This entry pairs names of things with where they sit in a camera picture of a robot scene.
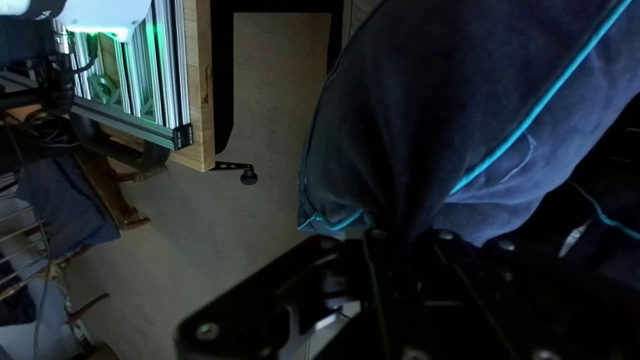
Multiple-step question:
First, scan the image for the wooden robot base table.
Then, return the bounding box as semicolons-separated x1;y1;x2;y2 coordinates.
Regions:
73;0;219;231

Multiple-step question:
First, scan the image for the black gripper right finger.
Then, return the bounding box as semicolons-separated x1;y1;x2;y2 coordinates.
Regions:
429;229;640;360

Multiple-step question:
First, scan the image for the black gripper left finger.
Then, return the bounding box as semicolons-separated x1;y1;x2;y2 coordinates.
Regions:
174;236;366;360

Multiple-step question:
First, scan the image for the green aluminium base frame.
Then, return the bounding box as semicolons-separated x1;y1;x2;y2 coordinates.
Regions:
57;0;194;149

